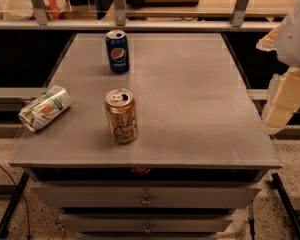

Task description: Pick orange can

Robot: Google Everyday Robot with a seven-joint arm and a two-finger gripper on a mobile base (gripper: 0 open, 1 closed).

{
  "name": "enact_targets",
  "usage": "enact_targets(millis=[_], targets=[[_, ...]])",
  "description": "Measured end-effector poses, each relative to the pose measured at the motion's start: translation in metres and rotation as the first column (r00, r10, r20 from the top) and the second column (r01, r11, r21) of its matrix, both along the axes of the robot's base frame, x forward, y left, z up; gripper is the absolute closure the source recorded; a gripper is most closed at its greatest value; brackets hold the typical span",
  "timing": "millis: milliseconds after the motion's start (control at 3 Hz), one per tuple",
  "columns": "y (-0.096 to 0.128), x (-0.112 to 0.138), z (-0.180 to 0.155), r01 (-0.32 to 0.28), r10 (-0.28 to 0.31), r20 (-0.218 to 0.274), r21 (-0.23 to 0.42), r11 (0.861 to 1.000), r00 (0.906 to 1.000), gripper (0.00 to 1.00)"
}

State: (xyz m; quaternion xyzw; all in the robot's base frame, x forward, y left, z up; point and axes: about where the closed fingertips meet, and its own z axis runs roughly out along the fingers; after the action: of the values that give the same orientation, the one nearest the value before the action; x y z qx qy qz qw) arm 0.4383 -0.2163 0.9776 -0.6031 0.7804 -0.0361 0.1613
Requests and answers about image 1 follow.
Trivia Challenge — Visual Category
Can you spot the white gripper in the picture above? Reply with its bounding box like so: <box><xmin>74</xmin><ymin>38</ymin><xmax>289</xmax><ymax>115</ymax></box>
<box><xmin>256</xmin><ymin>0</ymin><xmax>300</xmax><ymax>129</ymax></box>

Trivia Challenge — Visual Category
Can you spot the orange LaCroix can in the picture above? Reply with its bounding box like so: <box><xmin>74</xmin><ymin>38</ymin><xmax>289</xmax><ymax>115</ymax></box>
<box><xmin>104</xmin><ymin>88</ymin><xmax>137</xmax><ymax>144</ymax></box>

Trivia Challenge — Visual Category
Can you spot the blue Pepsi can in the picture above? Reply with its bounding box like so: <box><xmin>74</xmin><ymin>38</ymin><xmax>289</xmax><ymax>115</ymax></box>
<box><xmin>106</xmin><ymin>30</ymin><xmax>130</xmax><ymax>74</ymax></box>

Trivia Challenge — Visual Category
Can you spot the white green can lying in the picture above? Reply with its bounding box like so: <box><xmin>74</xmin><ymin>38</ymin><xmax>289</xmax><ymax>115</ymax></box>
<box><xmin>18</xmin><ymin>85</ymin><xmax>72</xmax><ymax>132</ymax></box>

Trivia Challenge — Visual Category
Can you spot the grey drawer cabinet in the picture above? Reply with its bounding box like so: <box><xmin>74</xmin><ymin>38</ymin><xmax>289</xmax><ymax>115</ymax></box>
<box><xmin>12</xmin><ymin>33</ymin><xmax>281</xmax><ymax>240</ymax></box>

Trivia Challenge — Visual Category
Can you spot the upper drawer knob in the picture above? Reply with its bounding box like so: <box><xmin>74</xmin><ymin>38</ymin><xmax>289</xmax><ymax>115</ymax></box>
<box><xmin>141</xmin><ymin>194</ymin><xmax>151</xmax><ymax>206</ymax></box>

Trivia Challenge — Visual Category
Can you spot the drawer knob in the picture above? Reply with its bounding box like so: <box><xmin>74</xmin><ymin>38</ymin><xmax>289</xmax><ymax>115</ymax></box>
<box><xmin>141</xmin><ymin>194</ymin><xmax>151</xmax><ymax>206</ymax></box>
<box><xmin>144</xmin><ymin>224</ymin><xmax>152</xmax><ymax>234</ymax></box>

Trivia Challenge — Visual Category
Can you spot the lower drawer knob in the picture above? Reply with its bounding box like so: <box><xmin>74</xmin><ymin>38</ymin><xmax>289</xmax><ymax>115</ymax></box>
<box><xmin>144</xmin><ymin>224</ymin><xmax>152</xmax><ymax>234</ymax></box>

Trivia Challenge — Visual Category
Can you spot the orange white bag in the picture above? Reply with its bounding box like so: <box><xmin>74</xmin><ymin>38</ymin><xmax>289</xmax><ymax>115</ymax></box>
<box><xmin>31</xmin><ymin>0</ymin><xmax>68</xmax><ymax>20</ymax></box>

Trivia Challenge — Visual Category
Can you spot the black right floor rail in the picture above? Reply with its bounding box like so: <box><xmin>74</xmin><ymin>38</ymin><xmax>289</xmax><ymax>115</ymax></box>
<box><xmin>271</xmin><ymin>173</ymin><xmax>300</xmax><ymax>240</ymax></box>

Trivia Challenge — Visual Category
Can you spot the black floor rail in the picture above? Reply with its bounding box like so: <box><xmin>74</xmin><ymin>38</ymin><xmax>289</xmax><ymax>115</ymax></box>
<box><xmin>0</xmin><ymin>173</ymin><xmax>29</xmax><ymax>239</ymax></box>
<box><xmin>271</xmin><ymin>173</ymin><xmax>300</xmax><ymax>240</ymax></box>

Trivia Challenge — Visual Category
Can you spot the grey metal shelf frame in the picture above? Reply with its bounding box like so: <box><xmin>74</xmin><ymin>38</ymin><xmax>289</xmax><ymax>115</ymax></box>
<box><xmin>0</xmin><ymin>0</ymin><xmax>300</xmax><ymax>32</ymax></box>

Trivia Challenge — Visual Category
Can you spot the black floor cable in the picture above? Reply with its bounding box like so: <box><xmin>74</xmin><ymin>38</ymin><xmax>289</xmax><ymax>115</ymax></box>
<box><xmin>0</xmin><ymin>149</ymin><xmax>32</xmax><ymax>240</ymax></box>

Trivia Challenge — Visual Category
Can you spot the black left floor rail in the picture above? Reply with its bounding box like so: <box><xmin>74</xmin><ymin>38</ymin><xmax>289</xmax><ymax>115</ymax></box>
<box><xmin>0</xmin><ymin>173</ymin><xmax>29</xmax><ymax>239</ymax></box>

